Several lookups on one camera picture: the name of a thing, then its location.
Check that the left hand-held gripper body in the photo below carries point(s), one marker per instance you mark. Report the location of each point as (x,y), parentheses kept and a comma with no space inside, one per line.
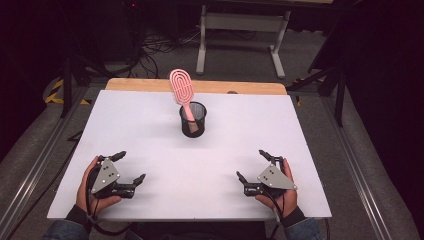
(106,175)

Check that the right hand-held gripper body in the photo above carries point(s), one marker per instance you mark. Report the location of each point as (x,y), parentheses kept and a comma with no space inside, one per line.
(275,180)

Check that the black mesh pen holder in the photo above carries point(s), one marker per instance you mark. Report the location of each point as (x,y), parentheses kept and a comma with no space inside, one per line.
(200,128)

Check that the pink hairbrush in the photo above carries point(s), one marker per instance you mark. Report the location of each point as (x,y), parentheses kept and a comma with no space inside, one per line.
(181,85)

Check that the person's right hand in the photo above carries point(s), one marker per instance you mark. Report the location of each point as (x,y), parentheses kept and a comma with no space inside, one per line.
(290,200)

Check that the person's left hand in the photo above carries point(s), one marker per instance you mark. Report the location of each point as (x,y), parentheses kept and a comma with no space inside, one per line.
(83,196)

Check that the yellow black hazard tape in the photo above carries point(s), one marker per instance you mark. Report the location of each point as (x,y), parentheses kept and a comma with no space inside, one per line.
(55,95)

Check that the black metal stand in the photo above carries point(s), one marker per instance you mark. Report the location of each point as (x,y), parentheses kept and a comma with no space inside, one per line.
(68,83)
(333,83)

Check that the grey metal stand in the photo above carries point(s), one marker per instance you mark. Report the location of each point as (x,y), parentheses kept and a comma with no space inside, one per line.
(243,22)

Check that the aluminium floor rail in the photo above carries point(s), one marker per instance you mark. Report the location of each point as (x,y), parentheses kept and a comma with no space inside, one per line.
(353,166)
(40,156)

